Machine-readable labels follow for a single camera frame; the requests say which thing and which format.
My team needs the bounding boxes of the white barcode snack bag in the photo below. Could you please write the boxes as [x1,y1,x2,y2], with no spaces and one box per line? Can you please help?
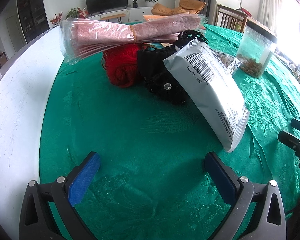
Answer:
[163,39,250,152]

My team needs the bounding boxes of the black lace hair scrunchies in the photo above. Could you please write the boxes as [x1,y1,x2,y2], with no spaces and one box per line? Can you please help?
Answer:
[137,30,208,105]

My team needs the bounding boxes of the red yarn ball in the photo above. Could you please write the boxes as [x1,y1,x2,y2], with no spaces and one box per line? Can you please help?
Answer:
[102,43,142,88]

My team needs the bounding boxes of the pink cloth pack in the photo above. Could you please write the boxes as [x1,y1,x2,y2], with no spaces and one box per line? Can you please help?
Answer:
[60,14,208,64]

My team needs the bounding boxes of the wooden cotton swab pack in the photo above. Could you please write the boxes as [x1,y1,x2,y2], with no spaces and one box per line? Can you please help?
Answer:
[212,49,241,76]

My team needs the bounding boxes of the teal sachet with cord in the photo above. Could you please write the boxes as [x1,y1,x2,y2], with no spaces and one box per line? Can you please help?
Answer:
[144,42,165,51]

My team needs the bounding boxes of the clear jar black lid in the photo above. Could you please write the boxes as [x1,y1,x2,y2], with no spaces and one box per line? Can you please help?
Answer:
[236,18,277,78]

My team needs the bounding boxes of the green satin tablecloth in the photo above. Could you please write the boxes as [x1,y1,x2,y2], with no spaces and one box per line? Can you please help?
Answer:
[39,54,300,239]

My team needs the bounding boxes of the white cardboard box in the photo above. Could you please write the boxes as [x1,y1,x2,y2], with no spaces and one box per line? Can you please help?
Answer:
[0,27,64,239]

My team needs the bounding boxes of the wooden dining chair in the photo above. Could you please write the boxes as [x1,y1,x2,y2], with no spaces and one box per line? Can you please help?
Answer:
[214,4,248,33]

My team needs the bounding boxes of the orange lounge chair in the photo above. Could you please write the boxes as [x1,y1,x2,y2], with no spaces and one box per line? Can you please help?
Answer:
[151,0,206,16]

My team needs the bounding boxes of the orange paperback book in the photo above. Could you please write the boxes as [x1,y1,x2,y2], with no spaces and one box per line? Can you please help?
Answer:
[143,15,167,21]

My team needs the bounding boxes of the white tv cabinet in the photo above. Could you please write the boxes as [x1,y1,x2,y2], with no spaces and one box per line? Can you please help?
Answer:
[88,7,152,23]

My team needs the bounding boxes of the red flower vase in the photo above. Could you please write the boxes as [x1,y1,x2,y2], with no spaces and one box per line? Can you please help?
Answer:
[50,12,63,27]

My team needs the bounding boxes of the small wooden bench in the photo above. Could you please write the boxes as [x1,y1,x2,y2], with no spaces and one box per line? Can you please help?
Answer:
[101,13,126,23]

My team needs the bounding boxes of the black display cabinet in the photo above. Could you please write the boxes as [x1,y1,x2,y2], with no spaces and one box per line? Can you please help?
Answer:
[17,0,49,43]

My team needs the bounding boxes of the black flat television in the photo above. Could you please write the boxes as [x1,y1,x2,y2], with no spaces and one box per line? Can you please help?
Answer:
[85,0,128,14]

